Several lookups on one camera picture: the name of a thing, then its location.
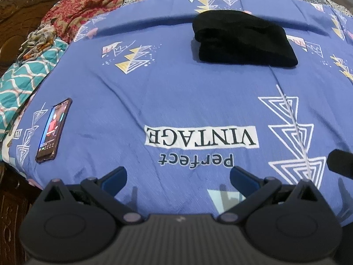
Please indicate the carved wooden headboard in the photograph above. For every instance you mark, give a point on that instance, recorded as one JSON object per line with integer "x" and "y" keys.
{"x": 22, "y": 13}

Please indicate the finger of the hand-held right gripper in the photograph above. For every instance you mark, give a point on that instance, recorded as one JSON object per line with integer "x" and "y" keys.
{"x": 342, "y": 162}

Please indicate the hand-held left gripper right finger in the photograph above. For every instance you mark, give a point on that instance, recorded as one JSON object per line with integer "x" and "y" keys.
{"x": 244, "y": 180}

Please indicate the teal patterned quilt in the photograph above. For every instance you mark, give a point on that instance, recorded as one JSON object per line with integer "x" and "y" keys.
{"x": 24, "y": 88}

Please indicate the grey patterned scarf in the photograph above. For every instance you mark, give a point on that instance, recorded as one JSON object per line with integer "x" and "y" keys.
{"x": 37, "y": 41}

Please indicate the smartphone in dark case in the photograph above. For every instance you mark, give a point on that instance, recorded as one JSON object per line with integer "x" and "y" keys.
{"x": 53, "y": 129}

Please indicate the dark wooden bed rail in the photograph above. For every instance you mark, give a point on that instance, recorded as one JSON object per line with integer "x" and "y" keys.
{"x": 13, "y": 220}

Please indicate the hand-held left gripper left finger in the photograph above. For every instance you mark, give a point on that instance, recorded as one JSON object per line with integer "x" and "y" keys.
{"x": 114, "y": 178}

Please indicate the red floral blanket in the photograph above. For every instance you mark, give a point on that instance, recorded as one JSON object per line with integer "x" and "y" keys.
{"x": 82, "y": 5}

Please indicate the black pants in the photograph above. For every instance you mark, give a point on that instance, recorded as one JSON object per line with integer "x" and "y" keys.
{"x": 242, "y": 41}

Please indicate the blue printed bedsheet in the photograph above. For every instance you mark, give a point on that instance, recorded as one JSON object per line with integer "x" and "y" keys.
{"x": 165, "y": 88}

